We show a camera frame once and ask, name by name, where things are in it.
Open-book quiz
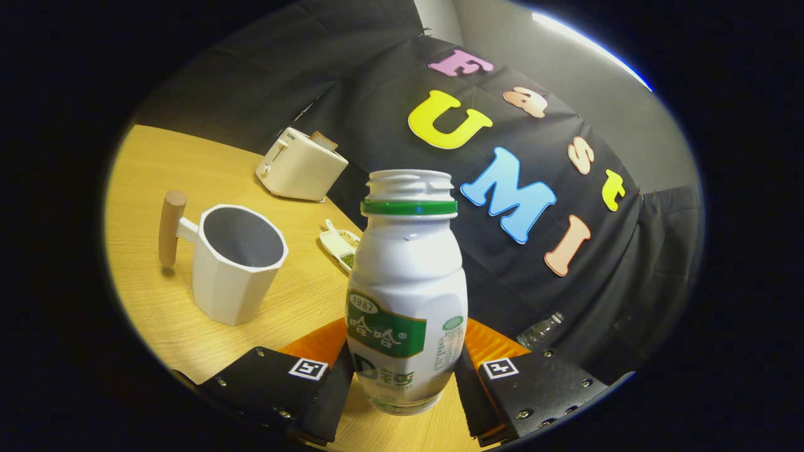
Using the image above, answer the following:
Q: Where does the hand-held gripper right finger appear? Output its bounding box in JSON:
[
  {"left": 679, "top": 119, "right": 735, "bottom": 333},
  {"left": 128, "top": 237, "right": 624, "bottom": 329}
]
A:
[{"left": 454, "top": 317, "right": 635, "bottom": 448}]

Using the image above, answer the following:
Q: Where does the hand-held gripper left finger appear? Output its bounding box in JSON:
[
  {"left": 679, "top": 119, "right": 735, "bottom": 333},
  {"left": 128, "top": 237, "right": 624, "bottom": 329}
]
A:
[{"left": 173, "top": 317, "right": 356, "bottom": 448}]

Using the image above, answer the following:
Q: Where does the white cup wooden handle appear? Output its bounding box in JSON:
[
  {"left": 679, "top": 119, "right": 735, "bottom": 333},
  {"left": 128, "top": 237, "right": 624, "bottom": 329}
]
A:
[{"left": 158, "top": 190, "right": 290, "bottom": 327}]

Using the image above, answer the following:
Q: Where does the white juice bottle green label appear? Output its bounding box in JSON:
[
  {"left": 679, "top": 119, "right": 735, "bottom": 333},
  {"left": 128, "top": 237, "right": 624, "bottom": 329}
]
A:
[{"left": 345, "top": 169, "right": 469, "bottom": 416}]

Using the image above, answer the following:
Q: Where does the clear plastic water bottle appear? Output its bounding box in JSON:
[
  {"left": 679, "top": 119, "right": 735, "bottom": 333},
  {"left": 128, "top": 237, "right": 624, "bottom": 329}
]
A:
[{"left": 517, "top": 312, "right": 565, "bottom": 351}]

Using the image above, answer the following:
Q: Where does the white divided condiment dish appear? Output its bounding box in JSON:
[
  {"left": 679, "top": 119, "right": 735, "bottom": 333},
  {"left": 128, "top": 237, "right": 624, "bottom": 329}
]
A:
[{"left": 319, "top": 218, "right": 362, "bottom": 276}]

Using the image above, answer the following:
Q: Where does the cream toaster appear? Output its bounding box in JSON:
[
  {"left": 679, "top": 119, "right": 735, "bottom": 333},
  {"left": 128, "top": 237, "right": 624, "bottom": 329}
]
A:
[{"left": 255, "top": 127, "right": 349, "bottom": 203}]

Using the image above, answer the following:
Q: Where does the wooden table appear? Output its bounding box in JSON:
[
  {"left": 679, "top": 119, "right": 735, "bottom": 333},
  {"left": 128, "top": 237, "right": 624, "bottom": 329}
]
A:
[{"left": 104, "top": 124, "right": 503, "bottom": 452}]

